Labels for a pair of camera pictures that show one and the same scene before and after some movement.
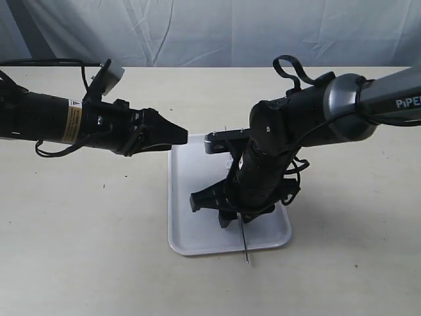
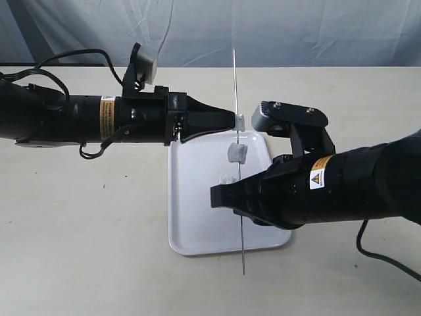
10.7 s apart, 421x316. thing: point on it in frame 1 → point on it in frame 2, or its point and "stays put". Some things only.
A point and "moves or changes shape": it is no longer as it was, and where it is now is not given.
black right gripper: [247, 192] → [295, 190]
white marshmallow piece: [228, 163] → [237, 153]
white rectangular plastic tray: [197, 232] stays put
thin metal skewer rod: [242, 234] moves or changes shape
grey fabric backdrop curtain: [367, 33] stays put
